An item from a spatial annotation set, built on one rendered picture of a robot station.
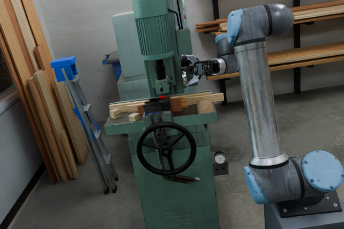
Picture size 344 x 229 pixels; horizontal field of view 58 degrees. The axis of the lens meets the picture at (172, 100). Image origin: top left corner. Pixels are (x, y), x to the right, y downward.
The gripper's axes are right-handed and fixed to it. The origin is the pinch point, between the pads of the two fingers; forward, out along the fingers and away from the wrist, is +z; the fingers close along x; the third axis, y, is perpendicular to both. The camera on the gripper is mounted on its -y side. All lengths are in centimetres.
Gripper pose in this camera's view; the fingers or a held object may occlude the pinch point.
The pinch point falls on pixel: (181, 70)
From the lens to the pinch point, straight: 155.3
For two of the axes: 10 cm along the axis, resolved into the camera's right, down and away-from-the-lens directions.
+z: -7.9, 1.4, -5.9
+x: 1.3, 9.9, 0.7
